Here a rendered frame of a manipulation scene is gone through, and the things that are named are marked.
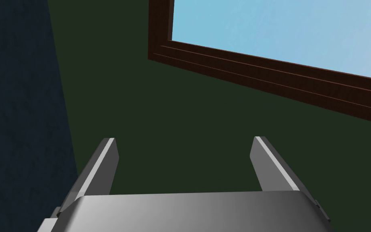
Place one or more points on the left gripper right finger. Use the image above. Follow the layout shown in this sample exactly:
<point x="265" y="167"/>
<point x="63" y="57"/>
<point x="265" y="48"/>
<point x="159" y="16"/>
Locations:
<point x="274" y="170"/>

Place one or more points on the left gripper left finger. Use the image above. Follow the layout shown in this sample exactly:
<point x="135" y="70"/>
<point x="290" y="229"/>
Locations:
<point x="100" y="170"/>

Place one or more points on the brown framed window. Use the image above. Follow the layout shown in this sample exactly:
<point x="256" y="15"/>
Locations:
<point x="269" y="32"/>

